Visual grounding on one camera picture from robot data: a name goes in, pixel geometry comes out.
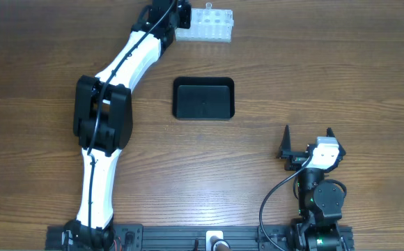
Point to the black tray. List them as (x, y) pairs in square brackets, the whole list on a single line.
[(203, 99)]

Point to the white test tube rack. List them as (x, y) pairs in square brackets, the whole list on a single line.
[(205, 28)]

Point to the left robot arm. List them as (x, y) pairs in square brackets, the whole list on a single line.
[(101, 188)]

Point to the mounting rail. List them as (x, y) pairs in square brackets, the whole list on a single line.
[(174, 237)]

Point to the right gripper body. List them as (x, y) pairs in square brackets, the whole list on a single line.
[(292, 158)]

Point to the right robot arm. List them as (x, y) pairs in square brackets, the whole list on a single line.
[(322, 202)]

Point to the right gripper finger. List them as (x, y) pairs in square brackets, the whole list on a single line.
[(286, 141), (331, 133)]

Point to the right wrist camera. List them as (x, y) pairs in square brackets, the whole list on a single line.
[(324, 153)]

